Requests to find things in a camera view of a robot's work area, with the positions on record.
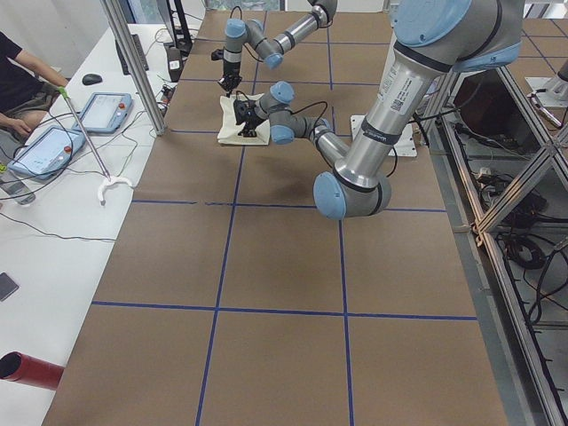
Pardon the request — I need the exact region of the seated person in black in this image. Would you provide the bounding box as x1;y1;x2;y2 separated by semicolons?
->
1;33;68;143

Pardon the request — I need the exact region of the aluminium frame post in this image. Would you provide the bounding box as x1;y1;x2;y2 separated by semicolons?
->
100;0;166;136

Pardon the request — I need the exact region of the blue teach pendant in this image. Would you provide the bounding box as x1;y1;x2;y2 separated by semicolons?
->
8;126;86;180
79;92;133;135

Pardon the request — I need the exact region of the black monitor on stand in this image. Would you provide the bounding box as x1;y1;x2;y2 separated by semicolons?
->
155;0;193;58

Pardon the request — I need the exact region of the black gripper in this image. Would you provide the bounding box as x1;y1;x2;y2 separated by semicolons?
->
238;106;262;138
218;60;242;98

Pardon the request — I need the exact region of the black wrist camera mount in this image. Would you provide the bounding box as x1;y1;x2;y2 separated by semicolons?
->
210;49;225;61
233;99;249;125

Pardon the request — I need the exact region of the cream long-sleeve cat shirt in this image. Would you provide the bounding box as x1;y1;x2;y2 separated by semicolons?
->
217;95;270;146

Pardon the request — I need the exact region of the white-headed grabber stick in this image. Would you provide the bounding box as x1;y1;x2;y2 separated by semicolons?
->
58;86;134;206

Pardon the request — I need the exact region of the black computer mouse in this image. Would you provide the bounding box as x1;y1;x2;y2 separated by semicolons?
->
82;73;103;86

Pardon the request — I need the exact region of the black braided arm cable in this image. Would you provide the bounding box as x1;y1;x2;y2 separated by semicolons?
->
234;91;329;134

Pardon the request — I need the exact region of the near blue teach pendant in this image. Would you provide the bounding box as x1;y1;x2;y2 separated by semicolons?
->
8;126;86;180

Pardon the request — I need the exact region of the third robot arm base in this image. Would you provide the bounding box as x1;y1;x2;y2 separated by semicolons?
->
525;62;567;107

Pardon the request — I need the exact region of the red fire extinguisher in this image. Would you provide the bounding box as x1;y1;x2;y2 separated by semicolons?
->
1;351;65;391

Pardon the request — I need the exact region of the black smartphone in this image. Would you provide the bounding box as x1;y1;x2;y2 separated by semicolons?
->
0;272;20;302

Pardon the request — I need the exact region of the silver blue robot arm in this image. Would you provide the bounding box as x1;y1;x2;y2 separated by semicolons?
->
217;0;337;97
233;1;525;220

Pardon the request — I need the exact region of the far blue teach pendant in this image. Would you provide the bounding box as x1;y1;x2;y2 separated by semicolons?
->
79;92;133;135

